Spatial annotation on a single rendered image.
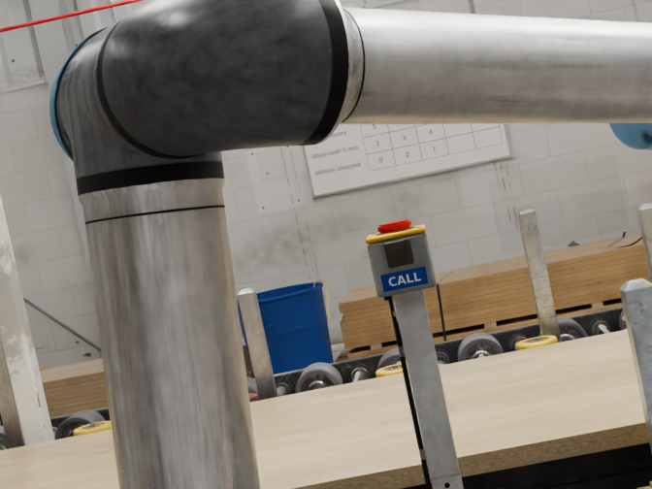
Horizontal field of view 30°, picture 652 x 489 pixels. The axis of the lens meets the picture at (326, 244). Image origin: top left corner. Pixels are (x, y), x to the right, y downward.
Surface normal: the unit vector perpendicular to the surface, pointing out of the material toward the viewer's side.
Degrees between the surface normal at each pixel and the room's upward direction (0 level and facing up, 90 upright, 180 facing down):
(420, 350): 90
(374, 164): 90
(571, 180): 90
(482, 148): 90
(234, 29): 67
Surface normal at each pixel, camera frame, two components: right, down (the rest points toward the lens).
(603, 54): 0.48, -0.18
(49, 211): -0.15, 0.08
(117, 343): -0.61, 0.08
